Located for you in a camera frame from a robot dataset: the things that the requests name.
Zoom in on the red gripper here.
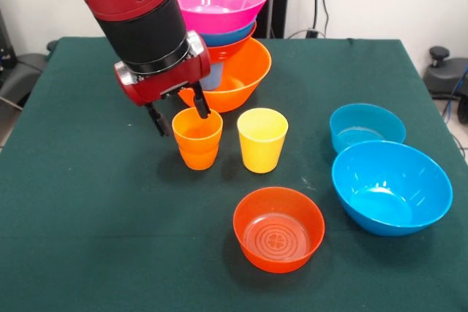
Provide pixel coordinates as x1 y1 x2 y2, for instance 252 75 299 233
113 34 212 138

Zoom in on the yellow cup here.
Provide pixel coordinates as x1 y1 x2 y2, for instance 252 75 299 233
236 107 290 174

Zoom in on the large orange bowl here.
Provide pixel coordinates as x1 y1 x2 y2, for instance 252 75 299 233
178 37 273 113

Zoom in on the small red bowl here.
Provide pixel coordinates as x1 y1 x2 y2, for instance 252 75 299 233
233 186 325 274

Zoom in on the blue cable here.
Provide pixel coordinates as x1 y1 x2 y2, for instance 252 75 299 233
442 66 468 123

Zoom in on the dark green table cloth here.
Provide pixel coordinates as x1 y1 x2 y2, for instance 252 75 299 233
0 37 468 312

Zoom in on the large blue bowl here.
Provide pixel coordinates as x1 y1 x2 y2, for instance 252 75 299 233
331 140 454 237
199 19 257 48

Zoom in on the black pedestal leg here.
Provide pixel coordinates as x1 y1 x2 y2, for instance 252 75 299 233
0 39 58 108
423 46 468 125

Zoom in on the small teal blue bowl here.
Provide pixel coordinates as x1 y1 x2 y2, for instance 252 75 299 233
329 103 407 155

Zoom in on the wide red bowl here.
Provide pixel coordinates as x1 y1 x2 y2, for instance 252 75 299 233
206 21 258 61

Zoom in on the blue cup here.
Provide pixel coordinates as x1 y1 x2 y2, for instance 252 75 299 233
200 63 224 91

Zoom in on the black wall cable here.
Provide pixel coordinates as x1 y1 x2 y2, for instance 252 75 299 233
288 0 330 39

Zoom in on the orange cup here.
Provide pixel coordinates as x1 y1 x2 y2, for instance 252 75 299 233
172 107 224 154
178 142 220 171

